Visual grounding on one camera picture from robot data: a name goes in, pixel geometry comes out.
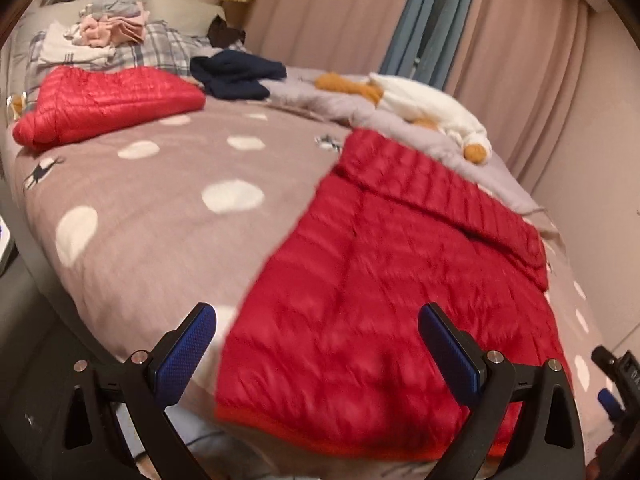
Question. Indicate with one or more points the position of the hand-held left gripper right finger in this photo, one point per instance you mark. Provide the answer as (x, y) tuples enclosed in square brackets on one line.
[(450, 355)]

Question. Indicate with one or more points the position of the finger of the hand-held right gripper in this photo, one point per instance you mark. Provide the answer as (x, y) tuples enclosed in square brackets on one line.
[(607, 400), (601, 357)]

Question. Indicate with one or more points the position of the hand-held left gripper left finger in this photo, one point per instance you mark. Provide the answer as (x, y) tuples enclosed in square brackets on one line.
[(187, 355)]

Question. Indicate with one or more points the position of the red down jacket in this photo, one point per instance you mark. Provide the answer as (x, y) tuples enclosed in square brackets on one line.
[(375, 310), (110, 100)]

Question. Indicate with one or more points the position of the polka dot bed sheet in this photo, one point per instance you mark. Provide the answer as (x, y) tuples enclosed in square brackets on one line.
[(150, 240)]

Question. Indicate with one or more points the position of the grey bed base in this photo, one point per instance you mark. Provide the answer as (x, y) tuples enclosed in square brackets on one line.
[(30, 320)]

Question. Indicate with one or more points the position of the white goose plush toy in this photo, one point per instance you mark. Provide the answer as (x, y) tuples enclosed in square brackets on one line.
[(430, 105)]

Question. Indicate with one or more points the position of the pink curtain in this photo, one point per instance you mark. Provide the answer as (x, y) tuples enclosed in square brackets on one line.
[(325, 10), (525, 85)]

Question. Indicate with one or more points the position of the grey duvet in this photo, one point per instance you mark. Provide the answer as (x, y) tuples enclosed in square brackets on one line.
[(310, 100)]

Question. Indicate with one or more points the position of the navy garment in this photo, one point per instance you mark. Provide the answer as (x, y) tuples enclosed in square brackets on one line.
[(235, 72)]

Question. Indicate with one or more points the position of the blue curtain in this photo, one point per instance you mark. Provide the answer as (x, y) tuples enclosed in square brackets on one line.
[(457, 45), (410, 25)]

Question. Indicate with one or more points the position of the plaid pillow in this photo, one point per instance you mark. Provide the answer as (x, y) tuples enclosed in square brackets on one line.
[(170, 45)]

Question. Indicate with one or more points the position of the dark brown garment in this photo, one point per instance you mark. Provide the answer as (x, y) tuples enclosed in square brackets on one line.
[(225, 35)]

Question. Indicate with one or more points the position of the white garment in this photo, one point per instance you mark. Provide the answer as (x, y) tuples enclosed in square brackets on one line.
[(60, 50)]

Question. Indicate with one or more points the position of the pink folded garment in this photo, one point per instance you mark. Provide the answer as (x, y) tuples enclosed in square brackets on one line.
[(115, 30)]

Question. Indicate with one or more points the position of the beige pillow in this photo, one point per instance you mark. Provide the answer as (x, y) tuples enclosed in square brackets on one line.
[(185, 15)]

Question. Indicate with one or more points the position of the grey blue garment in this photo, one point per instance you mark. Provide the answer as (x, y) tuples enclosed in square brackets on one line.
[(115, 5)]

